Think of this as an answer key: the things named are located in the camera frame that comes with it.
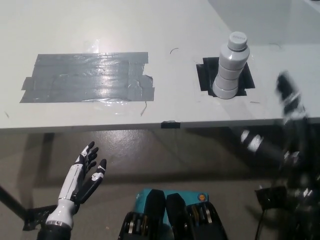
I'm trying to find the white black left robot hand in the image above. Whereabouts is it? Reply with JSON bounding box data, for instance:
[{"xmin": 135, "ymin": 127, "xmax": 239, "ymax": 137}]
[{"xmin": 57, "ymin": 141, "xmax": 108, "ymax": 205}]

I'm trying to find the black tape square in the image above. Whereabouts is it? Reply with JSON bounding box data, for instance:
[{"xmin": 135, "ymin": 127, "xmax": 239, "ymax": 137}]
[{"xmin": 195, "ymin": 56, "xmax": 257, "ymax": 97}]

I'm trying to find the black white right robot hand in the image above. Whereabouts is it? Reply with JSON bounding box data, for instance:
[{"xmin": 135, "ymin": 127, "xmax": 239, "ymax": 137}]
[{"xmin": 274, "ymin": 70, "xmax": 308, "ymax": 123}]

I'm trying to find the grey duct tape patch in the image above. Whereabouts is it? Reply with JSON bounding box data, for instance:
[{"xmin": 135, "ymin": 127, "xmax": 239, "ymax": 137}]
[{"xmin": 19, "ymin": 51, "xmax": 156, "ymax": 104}]

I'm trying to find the black metal pole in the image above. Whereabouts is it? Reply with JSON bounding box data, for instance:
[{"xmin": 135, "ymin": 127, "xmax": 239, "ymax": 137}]
[{"xmin": 0, "ymin": 184, "xmax": 28, "ymax": 221}]

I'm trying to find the white ribbed plastic bottle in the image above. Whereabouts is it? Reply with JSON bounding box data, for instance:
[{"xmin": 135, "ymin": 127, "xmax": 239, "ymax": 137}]
[{"xmin": 212, "ymin": 31, "xmax": 251, "ymax": 100}]

